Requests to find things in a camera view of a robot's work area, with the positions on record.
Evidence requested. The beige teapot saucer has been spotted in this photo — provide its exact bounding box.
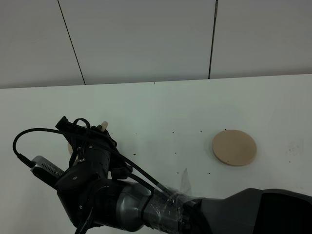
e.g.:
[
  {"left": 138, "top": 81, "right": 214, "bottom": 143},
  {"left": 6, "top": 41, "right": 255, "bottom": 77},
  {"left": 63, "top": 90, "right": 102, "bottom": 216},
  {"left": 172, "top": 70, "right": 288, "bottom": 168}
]
[{"left": 212, "top": 130, "right": 257, "bottom": 166}]

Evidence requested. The beige teapot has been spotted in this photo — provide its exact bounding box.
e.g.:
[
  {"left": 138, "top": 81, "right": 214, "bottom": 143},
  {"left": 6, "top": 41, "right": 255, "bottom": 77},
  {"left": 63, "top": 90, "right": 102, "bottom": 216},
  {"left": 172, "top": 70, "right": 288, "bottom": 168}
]
[{"left": 67, "top": 121, "right": 108, "bottom": 155}]

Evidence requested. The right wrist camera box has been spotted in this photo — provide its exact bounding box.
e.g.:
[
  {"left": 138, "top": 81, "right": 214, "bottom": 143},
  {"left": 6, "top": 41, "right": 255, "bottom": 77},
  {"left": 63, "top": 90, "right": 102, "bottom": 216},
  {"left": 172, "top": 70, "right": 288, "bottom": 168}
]
[{"left": 31, "top": 156, "right": 64, "bottom": 188}]

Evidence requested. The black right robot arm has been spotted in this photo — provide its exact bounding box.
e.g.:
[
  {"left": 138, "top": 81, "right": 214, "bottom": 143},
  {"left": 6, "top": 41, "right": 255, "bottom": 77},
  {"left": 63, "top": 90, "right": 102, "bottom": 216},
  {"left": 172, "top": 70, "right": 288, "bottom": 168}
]
[{"left": 55, "top": 117, "right": 312, "bottom": 234}]

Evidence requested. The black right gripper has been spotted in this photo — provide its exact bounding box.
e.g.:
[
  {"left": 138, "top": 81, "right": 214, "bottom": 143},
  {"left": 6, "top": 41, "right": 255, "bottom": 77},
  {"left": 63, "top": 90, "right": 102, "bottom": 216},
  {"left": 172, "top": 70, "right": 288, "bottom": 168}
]
[{"left": 56, "top": 116, "right": 133, "bottom": 179}]

